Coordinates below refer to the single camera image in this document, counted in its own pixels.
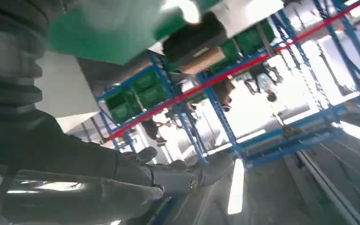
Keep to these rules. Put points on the green plastic crate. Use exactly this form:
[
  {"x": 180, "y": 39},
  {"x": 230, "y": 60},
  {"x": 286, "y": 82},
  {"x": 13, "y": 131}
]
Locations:
[
  {"x": 228, "y": 54},
  {"x": 121, "y": 107},
  {"x": 150, "y": 88},
  {"x": 254, "y": 37}
]

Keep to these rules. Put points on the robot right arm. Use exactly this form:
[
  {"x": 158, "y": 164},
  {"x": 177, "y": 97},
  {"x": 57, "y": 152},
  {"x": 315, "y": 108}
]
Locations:
[{"x": 9, "y": 56}]

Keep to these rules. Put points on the brown cardboard box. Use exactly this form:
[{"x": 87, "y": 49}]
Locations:
[{"x": 203, "y": 62}]

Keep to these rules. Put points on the green table mat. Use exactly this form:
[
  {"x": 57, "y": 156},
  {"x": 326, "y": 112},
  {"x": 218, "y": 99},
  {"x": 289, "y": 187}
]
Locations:
[{"x": 111, "y": 34}]

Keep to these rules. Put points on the white table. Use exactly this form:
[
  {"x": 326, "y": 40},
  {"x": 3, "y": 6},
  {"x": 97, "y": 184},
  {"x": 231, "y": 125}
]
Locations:
[{"x": 248, "y": 12}]

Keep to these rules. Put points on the black zipped carry case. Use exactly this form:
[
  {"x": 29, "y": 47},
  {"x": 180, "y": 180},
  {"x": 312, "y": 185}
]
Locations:
[{"x": 192, "y": 37}]

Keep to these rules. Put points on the blue shelving rack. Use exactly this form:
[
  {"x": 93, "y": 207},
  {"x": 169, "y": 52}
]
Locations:
[{"x": 217, "y": 108}]

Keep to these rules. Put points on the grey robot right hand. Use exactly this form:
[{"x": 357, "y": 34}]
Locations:
[{"x": 59, "y": 174}]

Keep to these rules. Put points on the white cabinet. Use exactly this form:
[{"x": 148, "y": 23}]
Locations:
[{"x": 65, "y": 90}]

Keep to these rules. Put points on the person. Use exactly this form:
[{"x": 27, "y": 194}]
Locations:
[
  {"x": 225, "y": 93},
  {"x": 153, "y": 130}
]

